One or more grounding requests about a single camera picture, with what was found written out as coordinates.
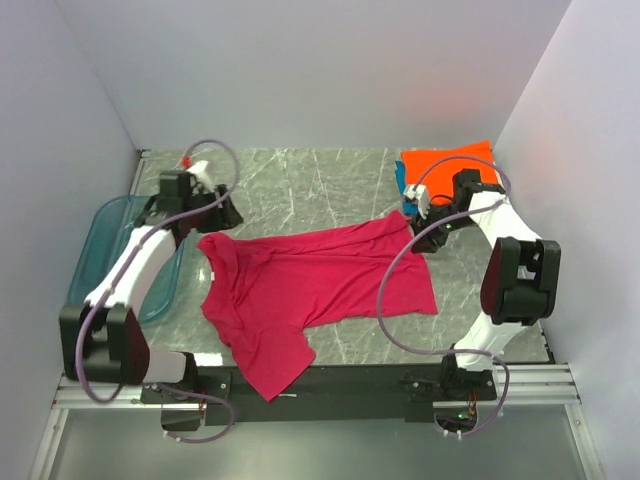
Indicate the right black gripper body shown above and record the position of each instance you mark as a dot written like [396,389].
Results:
[440,232]

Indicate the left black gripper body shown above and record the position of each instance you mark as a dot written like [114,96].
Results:
[214,218]

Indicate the pink t-shirt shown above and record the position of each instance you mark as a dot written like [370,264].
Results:
[266,291]

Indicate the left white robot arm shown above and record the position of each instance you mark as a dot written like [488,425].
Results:
[101,337]

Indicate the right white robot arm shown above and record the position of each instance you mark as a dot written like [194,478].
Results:
[519,286]

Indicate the folded blue t-shirt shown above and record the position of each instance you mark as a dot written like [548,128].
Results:
[400,177]

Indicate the folded orange t-shirt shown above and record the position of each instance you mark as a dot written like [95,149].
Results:
[439,182]

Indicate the teal transparent plastic bin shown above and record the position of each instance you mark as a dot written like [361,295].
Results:
[106,240]

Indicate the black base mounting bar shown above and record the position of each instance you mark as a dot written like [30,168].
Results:
[347,392]

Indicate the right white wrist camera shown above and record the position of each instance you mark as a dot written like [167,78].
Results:
[419,196]

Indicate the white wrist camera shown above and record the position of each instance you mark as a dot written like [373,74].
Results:
[199,174]
[419,196]

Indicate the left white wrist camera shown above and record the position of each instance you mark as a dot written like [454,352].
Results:
[199,174]

